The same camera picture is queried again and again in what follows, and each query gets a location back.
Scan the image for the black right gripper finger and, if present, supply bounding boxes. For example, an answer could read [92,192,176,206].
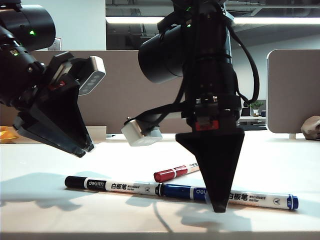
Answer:
[175,131,245,214]

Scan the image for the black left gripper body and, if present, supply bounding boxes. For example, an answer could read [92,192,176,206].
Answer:
[13,51,91,128]

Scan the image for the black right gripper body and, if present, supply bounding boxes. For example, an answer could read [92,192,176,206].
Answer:
[181,94,242,133]

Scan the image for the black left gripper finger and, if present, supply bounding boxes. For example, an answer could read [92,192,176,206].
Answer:
[13,109,88,159]
[31,86,95,153]

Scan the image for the blue whiteboard marker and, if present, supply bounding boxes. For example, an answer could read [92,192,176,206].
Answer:
[159,183,300,211]

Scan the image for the red whiteboard marker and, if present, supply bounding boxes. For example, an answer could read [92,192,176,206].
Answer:
[153,161,201,183]

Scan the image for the black whiteboard marker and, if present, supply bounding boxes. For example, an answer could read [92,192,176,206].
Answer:
[64,175,163,197]

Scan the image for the yellow crumpled cloth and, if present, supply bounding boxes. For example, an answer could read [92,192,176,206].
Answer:
[0,125,20,144]

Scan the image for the white background desk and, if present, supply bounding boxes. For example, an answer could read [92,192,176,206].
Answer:
[238,116,267,126]

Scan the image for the small potted green plant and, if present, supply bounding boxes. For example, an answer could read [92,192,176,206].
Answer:
[249,99,265,118]

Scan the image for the wide brown desk divider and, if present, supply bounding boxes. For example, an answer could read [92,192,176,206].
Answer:
[0,49,191,135]

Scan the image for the narrow brown desk divider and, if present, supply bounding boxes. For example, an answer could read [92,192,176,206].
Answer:
[266,48,320,134]

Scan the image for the brown crumpled object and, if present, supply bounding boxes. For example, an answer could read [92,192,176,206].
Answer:
[300,115,320,141]

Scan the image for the long ceiling light strip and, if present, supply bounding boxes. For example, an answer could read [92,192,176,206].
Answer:
[105,16,320,25]

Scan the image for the metal wall plate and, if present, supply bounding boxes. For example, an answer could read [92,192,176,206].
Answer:
[51,37,63,52]

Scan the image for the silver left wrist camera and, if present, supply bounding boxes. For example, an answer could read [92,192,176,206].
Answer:
[78,55,107,97]

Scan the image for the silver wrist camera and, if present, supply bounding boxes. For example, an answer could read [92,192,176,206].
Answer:
[121,117,163,147]
[78,55,107,97]

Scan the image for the grey cable tray lid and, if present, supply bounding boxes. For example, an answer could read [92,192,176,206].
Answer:
[84,125,108,144]

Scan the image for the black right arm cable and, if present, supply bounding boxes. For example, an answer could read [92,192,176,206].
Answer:
[219,4,261,106]

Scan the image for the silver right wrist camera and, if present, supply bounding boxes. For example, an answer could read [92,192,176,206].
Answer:
[121,117,163,147]

